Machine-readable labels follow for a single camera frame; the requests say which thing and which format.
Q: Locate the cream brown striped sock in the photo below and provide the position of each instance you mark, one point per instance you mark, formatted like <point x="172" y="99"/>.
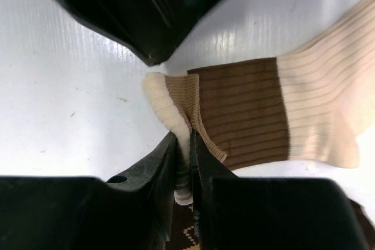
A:
<point x="311" y="103"/>

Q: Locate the brown argyle sock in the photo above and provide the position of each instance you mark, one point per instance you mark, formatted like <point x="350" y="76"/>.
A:
<point x="183" y="230"/>

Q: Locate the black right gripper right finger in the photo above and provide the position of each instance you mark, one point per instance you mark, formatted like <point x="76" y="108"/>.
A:
<point x="233" y="212"/>

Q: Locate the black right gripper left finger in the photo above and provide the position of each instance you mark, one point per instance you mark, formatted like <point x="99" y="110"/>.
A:
<point x="132" y="210"/>

